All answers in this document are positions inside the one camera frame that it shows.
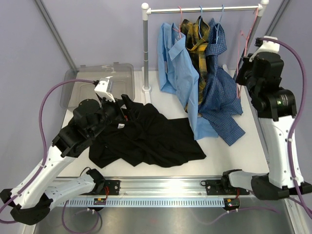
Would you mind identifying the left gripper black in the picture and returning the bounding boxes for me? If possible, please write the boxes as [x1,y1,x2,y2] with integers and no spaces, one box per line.
[89,94,143,138]

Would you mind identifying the black shirt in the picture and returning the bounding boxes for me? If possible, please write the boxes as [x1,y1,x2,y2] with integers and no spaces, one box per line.
[89,102,206,168]

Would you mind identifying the pink wire hanger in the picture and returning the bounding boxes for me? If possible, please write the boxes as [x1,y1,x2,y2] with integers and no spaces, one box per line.
[172,6,183,41]
[236,8,259,99]

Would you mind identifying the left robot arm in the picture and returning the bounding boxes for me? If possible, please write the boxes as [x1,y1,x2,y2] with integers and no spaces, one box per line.
[0,94,135,225]

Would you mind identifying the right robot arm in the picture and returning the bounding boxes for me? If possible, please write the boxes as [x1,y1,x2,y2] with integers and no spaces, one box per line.
[220,52,312,200]

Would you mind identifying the dark blue checked shirt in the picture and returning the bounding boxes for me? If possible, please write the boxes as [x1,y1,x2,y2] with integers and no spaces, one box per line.
[199,19,245,146]

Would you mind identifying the light blue shirt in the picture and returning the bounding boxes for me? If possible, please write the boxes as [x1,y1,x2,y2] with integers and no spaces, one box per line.
[157,22,218,140]

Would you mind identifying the blue hanger for checked shirt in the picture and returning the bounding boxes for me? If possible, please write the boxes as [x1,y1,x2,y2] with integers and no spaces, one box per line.
[215,4,225,44]

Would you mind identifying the yellow plaid shirt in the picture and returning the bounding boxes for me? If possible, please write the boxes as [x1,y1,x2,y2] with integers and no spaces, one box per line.
[181,18,210,106]

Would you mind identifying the blue hanger for plaid shirt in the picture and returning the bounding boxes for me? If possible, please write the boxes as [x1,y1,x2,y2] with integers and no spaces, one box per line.
[198,5,203,39]

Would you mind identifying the clear plastic storage bin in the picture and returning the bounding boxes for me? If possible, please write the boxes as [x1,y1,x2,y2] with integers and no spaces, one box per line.
[60,62,135,110]

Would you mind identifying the metal clothes rack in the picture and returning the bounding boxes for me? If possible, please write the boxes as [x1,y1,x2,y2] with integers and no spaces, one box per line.
[141,0,269,103]

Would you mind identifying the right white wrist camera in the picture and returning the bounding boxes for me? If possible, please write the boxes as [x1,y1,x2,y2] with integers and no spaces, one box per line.
[249,36,280,62]

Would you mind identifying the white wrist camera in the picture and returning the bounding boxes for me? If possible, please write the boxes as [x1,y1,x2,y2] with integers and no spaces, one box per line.
[94,76,115,102]
[249,36,280,62]

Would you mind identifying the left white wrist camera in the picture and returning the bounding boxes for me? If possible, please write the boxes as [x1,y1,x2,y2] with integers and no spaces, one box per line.
[94,76,115,102]

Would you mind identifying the right aluminium frame post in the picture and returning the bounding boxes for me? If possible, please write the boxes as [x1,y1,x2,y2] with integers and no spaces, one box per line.
[265,0,292,36]

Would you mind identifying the aluminium frame post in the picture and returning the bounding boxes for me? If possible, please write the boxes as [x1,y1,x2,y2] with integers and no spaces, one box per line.
[34,0,78,71]
[265,0,292,36]

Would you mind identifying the aluminium mounting rail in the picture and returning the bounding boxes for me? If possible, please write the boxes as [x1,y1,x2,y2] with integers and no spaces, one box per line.
[48,176,297,198]

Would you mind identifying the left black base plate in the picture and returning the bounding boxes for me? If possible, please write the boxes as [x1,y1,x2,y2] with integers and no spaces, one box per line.
[98,179,121,195]

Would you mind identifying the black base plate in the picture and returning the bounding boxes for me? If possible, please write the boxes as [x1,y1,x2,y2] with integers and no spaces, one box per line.
[98,179,121,195]
[200,179,250,195]

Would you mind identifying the slotted cable duct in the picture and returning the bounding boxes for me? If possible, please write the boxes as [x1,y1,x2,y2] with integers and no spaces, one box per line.
[66,197,225,208]

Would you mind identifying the left aluminium frame post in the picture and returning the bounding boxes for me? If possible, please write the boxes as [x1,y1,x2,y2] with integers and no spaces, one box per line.
[34,0,78,71]

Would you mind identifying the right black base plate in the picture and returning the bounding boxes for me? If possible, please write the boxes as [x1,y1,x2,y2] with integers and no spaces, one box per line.
[200,179,250,195]

